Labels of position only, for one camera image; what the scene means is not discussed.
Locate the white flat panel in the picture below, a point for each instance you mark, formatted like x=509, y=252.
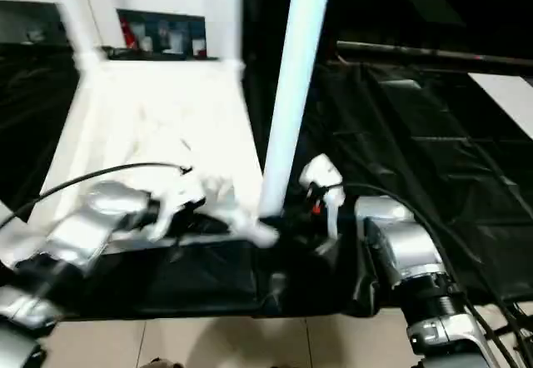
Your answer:
x=508, y=101

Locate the white cup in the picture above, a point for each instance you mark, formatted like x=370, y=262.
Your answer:
x=198, y=47
x=146, y=44

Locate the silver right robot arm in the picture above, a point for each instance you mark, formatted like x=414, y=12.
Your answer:
x=408, y=251

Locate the black mat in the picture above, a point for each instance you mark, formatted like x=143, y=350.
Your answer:
x=416, y=155

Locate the white plastic table leg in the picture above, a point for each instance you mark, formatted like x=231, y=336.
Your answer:
x=291, y=93
x=8, y=226
x=77, y=18
x=234, y=18

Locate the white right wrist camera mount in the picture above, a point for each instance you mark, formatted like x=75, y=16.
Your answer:
x=329, y=176

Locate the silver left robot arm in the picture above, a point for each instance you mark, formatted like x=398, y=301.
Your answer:
x=96, y=214

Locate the black backdrop cloth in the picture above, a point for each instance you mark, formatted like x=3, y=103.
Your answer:
x=416, y=1

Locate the dark metal rod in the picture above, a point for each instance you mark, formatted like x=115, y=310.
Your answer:
x=437, y=53

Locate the white textured jar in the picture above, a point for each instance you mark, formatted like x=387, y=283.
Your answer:
x=177, y=41

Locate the white plastic table top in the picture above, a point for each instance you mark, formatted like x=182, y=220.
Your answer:
x=145, y=114

